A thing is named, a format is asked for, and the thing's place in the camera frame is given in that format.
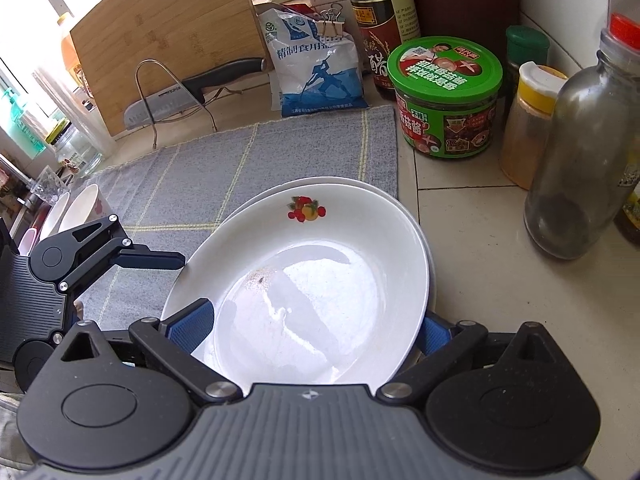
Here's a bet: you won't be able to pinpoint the clear oil bottle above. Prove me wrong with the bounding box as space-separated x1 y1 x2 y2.
612 130 640 246

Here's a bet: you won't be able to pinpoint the grey checkered mat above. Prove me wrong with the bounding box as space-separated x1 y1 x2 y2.
75 105 399 328

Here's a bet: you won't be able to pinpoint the metal binder clip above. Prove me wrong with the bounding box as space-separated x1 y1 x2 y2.
316 2 347 43

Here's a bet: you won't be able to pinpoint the white bowl pink flowers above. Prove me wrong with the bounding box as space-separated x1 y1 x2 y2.
57 183 113 236

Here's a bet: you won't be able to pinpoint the white fruit-print plate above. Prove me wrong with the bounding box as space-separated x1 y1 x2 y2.
220 176 438 361
160 184 432 387

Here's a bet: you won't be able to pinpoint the plain white bowl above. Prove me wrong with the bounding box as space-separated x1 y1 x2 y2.
39 191 71 241

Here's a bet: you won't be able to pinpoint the black-handled kitchen knife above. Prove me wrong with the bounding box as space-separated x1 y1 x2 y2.
123 57 271 128

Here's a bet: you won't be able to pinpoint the red-cap glass bottle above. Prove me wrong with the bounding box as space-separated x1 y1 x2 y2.
523 12 640 261

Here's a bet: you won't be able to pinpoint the yellow-lid spice jar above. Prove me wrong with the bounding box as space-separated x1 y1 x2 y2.
498 61 569 191

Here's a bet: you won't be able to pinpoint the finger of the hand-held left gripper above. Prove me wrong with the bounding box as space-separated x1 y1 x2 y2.
57 214 187 302
49 299 85 356

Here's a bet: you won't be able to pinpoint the tall stack of plastic cups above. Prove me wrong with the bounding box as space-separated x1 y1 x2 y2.
32 67 116 161

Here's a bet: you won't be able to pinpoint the brown knife block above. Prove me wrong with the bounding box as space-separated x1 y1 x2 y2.
410 0 521 56

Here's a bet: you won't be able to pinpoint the green sauce jar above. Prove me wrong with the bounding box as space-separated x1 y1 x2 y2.
387 36 503 159

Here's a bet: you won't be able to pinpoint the yellow cooking wine jug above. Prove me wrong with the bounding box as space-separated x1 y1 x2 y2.
59 12 86 91

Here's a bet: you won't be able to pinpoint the white bowl faint floral print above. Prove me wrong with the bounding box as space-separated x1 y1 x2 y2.
17 227 41 256

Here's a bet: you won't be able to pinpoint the dark vinegar bottle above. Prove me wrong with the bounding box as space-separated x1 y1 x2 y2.
346 0 422 102

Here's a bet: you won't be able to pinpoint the metal wire rack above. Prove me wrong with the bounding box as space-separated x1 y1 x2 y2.
135 59 246 150

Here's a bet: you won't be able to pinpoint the person's beige jacket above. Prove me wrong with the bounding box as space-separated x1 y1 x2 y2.
0 390 31 466

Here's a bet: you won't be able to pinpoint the bamboo cutting board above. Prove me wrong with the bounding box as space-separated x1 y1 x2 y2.
69 0 273 137

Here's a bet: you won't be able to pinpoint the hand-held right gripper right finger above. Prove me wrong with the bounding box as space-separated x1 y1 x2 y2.
377 316 556 406

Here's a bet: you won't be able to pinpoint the clear glass mug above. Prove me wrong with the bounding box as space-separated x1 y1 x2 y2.
31 165 71 206

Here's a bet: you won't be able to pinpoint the green dish soap bottle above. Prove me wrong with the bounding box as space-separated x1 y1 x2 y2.
0 85 31 131

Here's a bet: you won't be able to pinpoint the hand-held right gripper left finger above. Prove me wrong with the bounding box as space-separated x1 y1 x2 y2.
60 298 244 407

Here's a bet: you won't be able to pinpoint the green-lid spice jar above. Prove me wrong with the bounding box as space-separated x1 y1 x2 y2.
502 25 551 126

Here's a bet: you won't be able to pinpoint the glass jar with lid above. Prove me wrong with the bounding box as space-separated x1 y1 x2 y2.
45 120 103 177

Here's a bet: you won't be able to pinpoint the blue and white salt bag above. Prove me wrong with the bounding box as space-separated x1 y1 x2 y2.
256 2 371 118

